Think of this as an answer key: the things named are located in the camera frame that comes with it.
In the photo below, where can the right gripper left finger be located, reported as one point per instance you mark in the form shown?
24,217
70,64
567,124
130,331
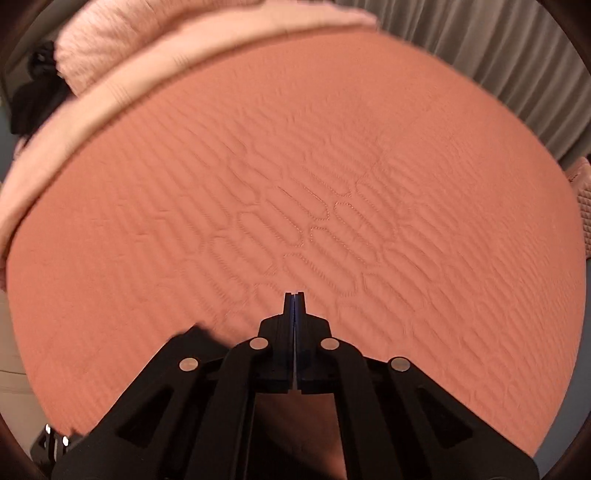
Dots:
192,413

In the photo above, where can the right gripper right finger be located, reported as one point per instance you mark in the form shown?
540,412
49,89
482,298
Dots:
395,422

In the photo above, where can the pink quilted bed cover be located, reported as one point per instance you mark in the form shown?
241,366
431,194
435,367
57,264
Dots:
481,286

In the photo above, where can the light pink folded blanket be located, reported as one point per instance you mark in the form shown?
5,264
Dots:
237,149

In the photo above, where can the pink hardshell suitcase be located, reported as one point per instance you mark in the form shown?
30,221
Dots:
579,176

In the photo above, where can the grey pleated curtain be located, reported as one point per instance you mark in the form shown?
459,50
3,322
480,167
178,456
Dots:
513,49

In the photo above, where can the pink dotted pillow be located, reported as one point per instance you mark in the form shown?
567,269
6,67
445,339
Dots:
104,33

